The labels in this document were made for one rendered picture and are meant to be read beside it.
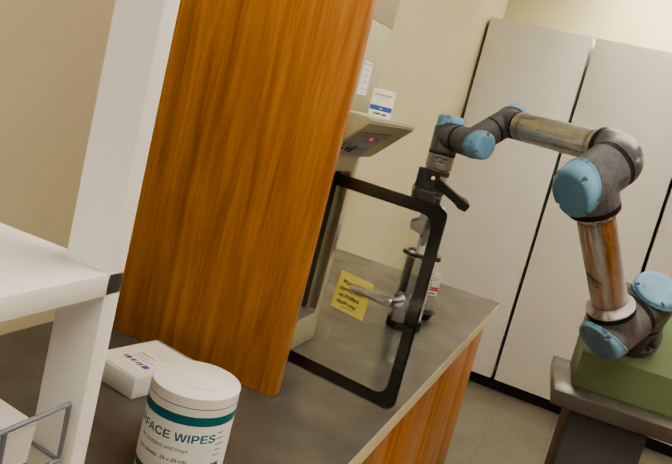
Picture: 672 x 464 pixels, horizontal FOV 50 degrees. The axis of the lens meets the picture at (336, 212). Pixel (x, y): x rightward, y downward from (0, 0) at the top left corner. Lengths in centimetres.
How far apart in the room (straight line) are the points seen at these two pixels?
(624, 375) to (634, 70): 264
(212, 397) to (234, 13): 74
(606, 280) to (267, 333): 81
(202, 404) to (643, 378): 134
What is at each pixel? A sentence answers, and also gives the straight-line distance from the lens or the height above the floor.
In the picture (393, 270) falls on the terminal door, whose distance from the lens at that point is 136.
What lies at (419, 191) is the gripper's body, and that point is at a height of 133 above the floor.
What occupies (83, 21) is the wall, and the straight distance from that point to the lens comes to 151.
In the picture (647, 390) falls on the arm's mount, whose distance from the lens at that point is 212.
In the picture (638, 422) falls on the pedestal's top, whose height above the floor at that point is 93.
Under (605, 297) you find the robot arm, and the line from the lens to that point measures 182.
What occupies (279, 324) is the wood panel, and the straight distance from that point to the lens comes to 142.
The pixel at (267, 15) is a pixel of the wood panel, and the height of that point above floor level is 165.
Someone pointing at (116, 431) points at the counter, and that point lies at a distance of 125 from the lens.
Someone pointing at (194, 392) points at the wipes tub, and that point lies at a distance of 107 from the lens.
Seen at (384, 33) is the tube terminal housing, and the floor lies 169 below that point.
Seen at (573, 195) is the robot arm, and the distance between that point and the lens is 165.
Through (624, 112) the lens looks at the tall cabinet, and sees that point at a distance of 444.
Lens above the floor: 154
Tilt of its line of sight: 9 degrees down
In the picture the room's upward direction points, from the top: 14 degrees clockwise
